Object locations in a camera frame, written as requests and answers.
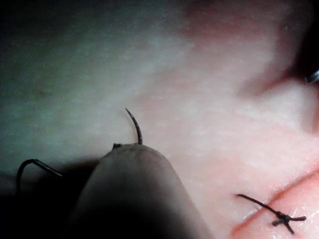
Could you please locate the right arm needle driver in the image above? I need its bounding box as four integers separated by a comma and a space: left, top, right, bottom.
305, 69, 319, 85

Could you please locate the curved steel needle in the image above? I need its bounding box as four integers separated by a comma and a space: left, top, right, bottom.
33, 107, 144, 178

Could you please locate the black thread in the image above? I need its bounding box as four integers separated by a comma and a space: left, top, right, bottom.
15, 159, 37, 194

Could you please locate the tissue pad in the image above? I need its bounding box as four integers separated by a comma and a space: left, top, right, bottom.
0, 0, 319, 239

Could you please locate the black stitching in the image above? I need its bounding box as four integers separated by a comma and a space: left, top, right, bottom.
235, 193, 308, 235

